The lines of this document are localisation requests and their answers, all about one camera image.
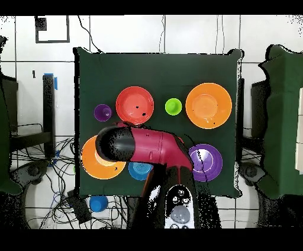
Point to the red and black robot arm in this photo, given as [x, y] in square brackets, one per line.
[151, 146]

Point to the red plastic bowl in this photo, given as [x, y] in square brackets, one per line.
[135, 105]

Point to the purple plastic cup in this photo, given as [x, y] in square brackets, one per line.
[102, 112]

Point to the large orange plastic bowl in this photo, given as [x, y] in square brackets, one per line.
[208, 105]
[94, 165]

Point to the blue plastic bowl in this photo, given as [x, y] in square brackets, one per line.
[139, 172]

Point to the green plastic cup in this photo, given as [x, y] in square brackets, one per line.
[173, 106]

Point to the dark green table cloth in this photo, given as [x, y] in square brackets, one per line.
[156, 71]

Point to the blue plastic cup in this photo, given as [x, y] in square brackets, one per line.
[98, 203]

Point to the purple plastic bowl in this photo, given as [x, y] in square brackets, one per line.
[209, 163]

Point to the black power strip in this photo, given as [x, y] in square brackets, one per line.
[79, 209]

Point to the black office chair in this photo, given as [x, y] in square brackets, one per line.
[251, 171]
[30, 172]

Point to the green cloth covered table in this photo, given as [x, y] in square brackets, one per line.
[4, 165]
[284, 118]

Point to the black metal frame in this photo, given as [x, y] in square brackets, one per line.
[48, 113]

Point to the black metal post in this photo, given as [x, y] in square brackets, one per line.
[241, 118]

